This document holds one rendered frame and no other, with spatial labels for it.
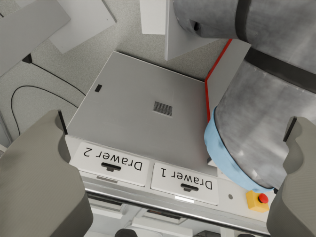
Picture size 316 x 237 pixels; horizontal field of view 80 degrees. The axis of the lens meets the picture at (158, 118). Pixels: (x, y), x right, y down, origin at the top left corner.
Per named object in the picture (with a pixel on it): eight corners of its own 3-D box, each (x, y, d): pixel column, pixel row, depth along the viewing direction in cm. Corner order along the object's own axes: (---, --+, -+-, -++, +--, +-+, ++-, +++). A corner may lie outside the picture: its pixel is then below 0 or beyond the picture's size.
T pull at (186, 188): (181, 182, 74) (181, 185, 73) (199, 187, 75) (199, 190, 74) (177, 186, 77) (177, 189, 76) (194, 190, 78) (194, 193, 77)
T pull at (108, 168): (101, 161, 70) (100, 164, 69) (121, 166, 71) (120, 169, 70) (101, 165, 73) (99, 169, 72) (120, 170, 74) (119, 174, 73)
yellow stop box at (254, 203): (252, 188, 83) (256, 206, 78) (266, 193, 84) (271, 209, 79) (245, 193, 87) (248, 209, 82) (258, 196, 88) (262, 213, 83)
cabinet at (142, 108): (114, 44, 132) (58, 132, 78) (244, 90, 146) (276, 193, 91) (102, 126, 201) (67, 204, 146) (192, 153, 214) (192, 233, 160)
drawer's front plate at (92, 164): (81, 141, 77) (69, 165, 69) (149, 160, 81) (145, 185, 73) (81, 143, 78) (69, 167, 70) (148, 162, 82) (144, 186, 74)
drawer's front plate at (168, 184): (155, 161, 81) (151, 186, 73) (217, 178, 85) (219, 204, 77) (154, 163, 82) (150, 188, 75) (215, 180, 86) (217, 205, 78)
